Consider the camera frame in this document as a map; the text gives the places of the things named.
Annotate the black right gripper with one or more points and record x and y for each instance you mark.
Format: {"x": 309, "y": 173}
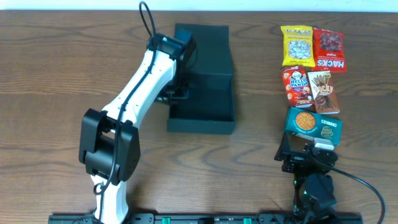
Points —
{"x": 301, "y": 157}

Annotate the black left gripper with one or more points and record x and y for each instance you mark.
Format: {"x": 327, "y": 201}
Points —
{"x": 173, "y": 94}

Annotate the dark green box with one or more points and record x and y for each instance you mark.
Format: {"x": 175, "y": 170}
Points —
{"x": 209, "y": 108}

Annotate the teal Chunkies cookie box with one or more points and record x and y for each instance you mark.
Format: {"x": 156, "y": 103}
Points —
{"x": 308, "y": 125}

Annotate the red Hello Panda box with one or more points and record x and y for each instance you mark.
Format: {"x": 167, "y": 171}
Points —
{"x": 297, "y": 87}

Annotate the brown Pocky box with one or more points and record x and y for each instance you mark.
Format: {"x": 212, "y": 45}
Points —
{"x": 324, "y": 93}

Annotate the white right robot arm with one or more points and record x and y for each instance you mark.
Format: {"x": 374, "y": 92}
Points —
{"x": 313, "y": 196}

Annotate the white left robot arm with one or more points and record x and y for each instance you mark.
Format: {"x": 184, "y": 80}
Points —
{"x": 109, "y": 140}

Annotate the yellow snack bag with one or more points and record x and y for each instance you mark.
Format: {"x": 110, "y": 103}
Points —
{"x": 298, "y": 46}

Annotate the red Hacks candy bag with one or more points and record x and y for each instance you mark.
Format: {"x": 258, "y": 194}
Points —
{"x": 328, "y": 51}

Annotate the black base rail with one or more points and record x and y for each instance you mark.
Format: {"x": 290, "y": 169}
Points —
{"x": 148, "y": 218}

